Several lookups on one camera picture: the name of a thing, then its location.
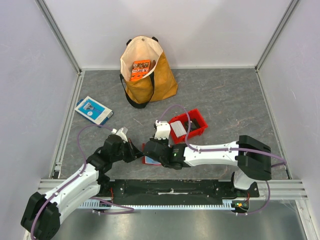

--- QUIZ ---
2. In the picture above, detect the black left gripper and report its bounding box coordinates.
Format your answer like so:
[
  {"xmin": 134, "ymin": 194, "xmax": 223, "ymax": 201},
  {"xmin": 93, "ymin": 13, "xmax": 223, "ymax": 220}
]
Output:
[{"xmin": 111, "ymin": 138, "xmax": 143, "ymax": 163}]

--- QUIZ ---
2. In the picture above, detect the red leather card holder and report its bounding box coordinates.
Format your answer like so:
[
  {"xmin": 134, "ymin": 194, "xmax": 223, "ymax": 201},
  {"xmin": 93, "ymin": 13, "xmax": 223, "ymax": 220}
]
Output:
[{"xmin": 142, "ymin": 156, "xmax": 161, "ymax": 166}]

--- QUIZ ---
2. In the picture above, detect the red plastic bin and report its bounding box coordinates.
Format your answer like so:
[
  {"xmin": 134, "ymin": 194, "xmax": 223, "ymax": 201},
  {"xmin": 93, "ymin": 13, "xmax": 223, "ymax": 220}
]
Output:
[{"xmin": 169, "ymin": 108, "xmax": 208, "ymax": 144}]

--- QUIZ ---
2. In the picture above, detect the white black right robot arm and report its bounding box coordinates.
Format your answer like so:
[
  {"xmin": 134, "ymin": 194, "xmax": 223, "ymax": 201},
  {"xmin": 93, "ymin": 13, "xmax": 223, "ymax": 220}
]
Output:
[{"xmin": 143, "ymin": 135, "xmax": 272, "ymax": 197}]

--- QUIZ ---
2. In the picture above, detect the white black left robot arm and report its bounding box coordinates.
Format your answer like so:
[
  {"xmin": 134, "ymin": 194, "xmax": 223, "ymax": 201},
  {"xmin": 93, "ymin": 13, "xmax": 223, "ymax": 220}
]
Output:
[{"xmin": 20, "ymin": 134, "xmax": 143, "ymax": 240}]

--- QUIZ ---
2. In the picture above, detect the white card stack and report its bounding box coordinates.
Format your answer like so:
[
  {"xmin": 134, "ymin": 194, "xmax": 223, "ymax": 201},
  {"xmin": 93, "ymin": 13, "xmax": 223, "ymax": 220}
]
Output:
[{"xmin": 170, "ymin": 120, "xmax": 187, "ymax": 138}]

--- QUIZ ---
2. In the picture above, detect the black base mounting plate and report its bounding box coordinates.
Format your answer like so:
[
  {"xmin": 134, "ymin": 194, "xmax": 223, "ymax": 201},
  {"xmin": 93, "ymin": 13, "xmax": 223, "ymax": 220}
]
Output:
[{"xmin": 96, "ymin": 179, "xmax": 260, "ymax": 199}]

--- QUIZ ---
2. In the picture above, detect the blue white razor package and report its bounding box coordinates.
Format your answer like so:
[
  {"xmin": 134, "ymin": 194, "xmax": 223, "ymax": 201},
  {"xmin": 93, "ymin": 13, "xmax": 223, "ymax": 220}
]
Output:
[{"xmin": 74, "ymin": 96, "xmax": 114, "ymax": 125}]

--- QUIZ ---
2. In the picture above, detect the mustard yellow tote bag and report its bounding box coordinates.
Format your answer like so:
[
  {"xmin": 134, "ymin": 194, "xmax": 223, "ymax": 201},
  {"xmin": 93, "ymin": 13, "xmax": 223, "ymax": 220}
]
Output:
[{"xmin": 119, "ymin": 35, "xmax": 178, "ymax": 109}]

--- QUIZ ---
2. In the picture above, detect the orange snack box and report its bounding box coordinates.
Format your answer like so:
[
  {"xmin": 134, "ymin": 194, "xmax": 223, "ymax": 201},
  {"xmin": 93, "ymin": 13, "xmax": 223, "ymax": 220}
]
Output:
[{"xmin": 130, "ymin": 59, "xmax": 151, "ymax": 82}]

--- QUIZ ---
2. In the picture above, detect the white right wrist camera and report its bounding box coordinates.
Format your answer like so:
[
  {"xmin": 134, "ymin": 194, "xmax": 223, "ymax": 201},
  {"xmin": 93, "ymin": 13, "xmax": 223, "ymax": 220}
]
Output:
[{"xmin": 153, "ymin": 120, "xmax": 171, "ymax": 140}]

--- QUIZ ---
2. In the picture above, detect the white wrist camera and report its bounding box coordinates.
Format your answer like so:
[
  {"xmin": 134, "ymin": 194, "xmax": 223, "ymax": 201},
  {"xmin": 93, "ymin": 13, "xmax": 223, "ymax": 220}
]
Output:
[
  {"xmin": 111, "ymin": 127, "xmax": 128, "ymax": 143},
  {"xmin": 153, "ymin": 120, "xmax": 171, "ymax": 140}
]

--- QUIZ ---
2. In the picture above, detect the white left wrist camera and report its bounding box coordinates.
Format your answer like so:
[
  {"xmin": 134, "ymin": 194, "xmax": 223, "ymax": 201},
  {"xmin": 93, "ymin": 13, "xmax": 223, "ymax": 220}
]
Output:
[{"xmin": 111, "ymin": 127, "xmax": 128, "ymax": 143}]

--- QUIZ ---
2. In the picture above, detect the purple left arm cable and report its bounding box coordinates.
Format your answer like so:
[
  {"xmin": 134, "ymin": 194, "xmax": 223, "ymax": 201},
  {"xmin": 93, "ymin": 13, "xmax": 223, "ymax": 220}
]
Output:
[{"xmin": 29, "ymin": 124, "xmax": 136, "ymax": 240}]

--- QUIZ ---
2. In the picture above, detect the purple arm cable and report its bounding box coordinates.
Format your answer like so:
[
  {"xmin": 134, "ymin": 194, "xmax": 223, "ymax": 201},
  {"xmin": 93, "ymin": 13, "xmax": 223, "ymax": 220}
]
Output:
[
  {"xmin": 158, "ymin": 104, "xmax": 288, "ymax": 216},
  {"xmin": 29, "ymin": 124, "xmax": 136, "ymax": 240}
]

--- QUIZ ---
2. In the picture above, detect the white slotted cable duct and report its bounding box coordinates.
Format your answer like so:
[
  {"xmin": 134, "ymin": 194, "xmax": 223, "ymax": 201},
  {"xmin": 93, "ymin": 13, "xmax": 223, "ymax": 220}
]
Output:
[{"xmin": 78, "ymin": 199, "xmax": 235, "ymax": 211}]

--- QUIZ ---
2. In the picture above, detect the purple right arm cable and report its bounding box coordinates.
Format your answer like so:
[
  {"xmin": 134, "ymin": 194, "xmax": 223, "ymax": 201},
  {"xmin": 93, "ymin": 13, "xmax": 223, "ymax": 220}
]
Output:
[{"xmin": 158, "ymin": 104, "xmax": 288, "ymax": 216}]

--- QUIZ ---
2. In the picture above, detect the aluminium front frame rail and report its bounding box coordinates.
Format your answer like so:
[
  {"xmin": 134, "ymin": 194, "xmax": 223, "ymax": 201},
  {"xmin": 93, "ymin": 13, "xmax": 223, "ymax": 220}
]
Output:
[{"xmin": 37, "ymin": 179, "xmax": 308, "ymax": 201}]

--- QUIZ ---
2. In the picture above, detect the aluminium frame rail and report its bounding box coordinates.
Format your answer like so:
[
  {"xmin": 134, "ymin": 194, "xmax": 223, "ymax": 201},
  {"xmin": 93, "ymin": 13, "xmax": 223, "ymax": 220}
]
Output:
[
  {"xmin": 36, "ymin": 0, "xmax": 83, "ymax": 179},
  {"xmin": 254, "ymin": 0, "xmax": 301, "ymax": 180},
  {"xmin": 37, "ymin": 179, "xmax": 308, "ymax": 201}
]

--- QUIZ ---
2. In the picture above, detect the aluminium frame rail left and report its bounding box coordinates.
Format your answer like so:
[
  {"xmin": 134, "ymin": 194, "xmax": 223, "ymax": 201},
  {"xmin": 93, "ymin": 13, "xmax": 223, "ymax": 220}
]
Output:
[{"xmin": 36, "ymin": 0, "xmax": 83, "ymax": 179}]

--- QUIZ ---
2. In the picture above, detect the aluminium frame rail right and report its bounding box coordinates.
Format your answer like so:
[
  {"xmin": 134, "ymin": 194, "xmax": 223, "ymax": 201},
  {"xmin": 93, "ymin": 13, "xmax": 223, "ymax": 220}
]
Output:
[{"xmin": 254, "ymin": 0, "xmax": 301, "ymax": 180}]

